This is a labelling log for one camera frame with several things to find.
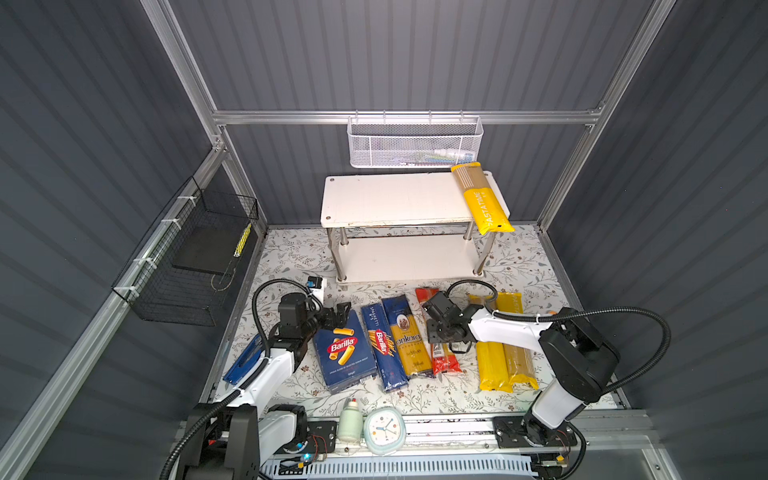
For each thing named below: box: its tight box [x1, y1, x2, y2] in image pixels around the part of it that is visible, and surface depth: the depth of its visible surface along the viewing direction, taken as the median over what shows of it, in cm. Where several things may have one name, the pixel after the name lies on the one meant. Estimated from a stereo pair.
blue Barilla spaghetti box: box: [361, 302, 409, 393], surface depth 86 cm
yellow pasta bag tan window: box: [451, 162, 515, 235], surface depth 78 cm
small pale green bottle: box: [338, 398, 363, 443], surface depth 71 cm
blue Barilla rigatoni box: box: [312, 310, 377, 395], surface depth 82 cm
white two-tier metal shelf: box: [320, 171, 511, 283], surface depth 87 cm
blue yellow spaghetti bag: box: [381, 294, 433, 379], surface depth 91 cm
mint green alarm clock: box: [363, 406, 407, 456], surface depth 74 cm
